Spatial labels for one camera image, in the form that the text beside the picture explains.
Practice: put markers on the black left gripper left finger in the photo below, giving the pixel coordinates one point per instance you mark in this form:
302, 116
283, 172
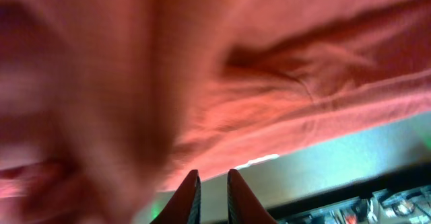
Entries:
185, 205

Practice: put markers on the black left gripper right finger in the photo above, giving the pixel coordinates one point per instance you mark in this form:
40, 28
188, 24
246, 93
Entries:
243, 205

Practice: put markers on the red t-shirt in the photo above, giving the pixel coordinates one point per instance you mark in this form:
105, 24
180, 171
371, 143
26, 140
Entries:
106, 102

